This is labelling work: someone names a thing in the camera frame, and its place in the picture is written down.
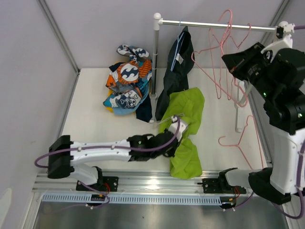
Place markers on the white metal clothes rack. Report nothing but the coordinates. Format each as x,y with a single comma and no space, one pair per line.
158,21

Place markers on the patterned blue orange shorts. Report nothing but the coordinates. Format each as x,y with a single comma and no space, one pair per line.
130,81

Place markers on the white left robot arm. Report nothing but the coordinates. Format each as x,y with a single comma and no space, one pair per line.
70,158

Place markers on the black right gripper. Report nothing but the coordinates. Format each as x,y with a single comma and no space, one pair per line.
236,62

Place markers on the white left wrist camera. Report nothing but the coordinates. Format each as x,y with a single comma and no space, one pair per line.
177,127

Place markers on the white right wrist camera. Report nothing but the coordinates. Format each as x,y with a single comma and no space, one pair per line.
283,40

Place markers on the navy blue shorts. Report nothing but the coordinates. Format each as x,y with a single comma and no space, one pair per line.
144,110

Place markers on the blue wire hanger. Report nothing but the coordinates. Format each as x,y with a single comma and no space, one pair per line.
176,52

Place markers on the yellow plastic tray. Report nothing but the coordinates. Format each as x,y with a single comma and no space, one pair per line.
110,92

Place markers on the aluminium mounting rail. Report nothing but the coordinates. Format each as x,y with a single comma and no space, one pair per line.
132,182

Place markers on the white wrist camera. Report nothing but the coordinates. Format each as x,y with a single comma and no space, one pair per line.
283,40
177,127

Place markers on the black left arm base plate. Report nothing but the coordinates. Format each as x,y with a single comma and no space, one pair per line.
108,184

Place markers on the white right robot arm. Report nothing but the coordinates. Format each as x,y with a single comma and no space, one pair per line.
277,76

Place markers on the lime green shorts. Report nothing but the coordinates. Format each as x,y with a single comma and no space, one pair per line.
188,105

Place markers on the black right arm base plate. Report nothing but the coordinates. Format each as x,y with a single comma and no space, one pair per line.
220,186

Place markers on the white slotted cable duct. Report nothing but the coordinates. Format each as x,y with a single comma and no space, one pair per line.
134,199

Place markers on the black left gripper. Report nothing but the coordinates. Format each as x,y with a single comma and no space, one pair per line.
171,153

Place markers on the light blue shorts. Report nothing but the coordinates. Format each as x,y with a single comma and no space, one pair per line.
121,111

